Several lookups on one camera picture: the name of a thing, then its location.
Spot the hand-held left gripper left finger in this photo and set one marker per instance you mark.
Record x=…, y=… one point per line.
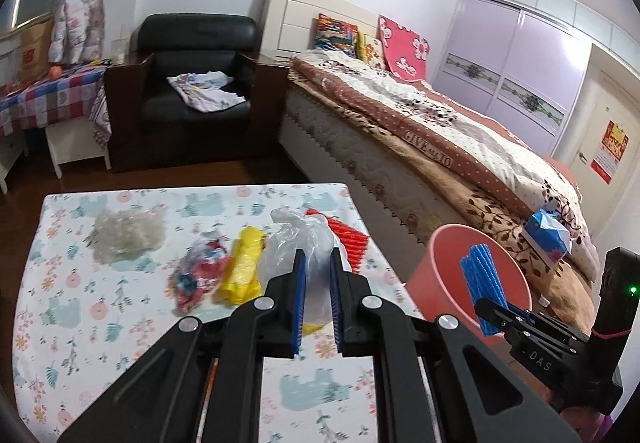
x=299, y=303

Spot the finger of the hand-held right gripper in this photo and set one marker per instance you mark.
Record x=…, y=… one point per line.
x=560, y=327
x=500, y=315

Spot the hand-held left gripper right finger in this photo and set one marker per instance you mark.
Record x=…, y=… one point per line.
x=336, y=303

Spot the blue corrugated sheet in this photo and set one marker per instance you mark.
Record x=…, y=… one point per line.
x=477, y=273

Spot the yellow plastic bag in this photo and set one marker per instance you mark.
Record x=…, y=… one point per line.
x=242, y=268

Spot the clear plastic bag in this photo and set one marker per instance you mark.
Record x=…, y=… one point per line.
x=300, y=235

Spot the pink plastic bin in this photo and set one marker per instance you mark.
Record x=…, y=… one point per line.
x=440, y=268

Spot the red blue plastic wrapper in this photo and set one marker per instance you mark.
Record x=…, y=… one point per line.
x=200, y=273

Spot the person's right hand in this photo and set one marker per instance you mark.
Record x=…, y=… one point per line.
x=585, y=425

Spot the red corrugated sheet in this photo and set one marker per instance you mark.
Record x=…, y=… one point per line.
x=350, y=238

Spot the blue tissue box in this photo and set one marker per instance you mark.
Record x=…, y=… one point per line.
x=547, y=235

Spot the brown leaf pattern blanket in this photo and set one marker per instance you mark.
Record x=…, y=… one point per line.
x=480, y=193

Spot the quilted mattress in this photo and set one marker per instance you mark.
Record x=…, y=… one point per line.
x=340, y=143

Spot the clear crumpled bag pile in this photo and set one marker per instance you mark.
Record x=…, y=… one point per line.
x=125, y=233

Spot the dark wooden nightstand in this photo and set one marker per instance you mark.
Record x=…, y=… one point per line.
x=270, y=108

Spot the dotted patchwork quilt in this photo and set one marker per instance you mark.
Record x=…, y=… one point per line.
x=450, y=123

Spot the floral tablecloth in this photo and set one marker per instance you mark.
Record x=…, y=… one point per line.
x=100, y=323

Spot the white door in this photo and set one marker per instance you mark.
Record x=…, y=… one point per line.
x=605, y=93

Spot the white patterned cloth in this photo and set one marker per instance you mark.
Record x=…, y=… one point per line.
x=205, y=90

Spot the dark wooden cabinet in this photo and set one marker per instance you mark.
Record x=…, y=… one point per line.
x=125, y=118

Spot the yellow floral pillow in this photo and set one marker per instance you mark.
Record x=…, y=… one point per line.
x=372, y=50

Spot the pink floral pillow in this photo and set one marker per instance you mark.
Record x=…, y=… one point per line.
x=405, y=45

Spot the colourful cartoon pillow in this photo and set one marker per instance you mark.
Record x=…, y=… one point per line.
x=335, y=35

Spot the lilac sliding wardrobe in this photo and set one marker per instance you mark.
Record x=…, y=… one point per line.
x=515, y=48

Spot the white stool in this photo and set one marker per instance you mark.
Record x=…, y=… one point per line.
x=75, y=138

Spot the black leather armchair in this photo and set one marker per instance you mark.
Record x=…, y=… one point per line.
x=195, y=43

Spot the white wooden bed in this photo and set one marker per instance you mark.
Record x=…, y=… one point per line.
x=295, y=18

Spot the glass cup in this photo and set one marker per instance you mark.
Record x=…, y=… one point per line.
x=120, y=50

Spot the checkered tablecloth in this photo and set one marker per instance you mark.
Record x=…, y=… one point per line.
x=45, y=98

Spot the orange fruit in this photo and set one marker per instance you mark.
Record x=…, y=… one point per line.
x=55, y=71

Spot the pink floral padded jacket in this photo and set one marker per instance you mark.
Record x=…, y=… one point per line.
x=80, y=13

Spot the brown cardboard box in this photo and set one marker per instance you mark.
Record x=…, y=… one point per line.
x=36, y=48

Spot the red wall poster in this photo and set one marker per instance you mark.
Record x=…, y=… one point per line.
x=610, y=150

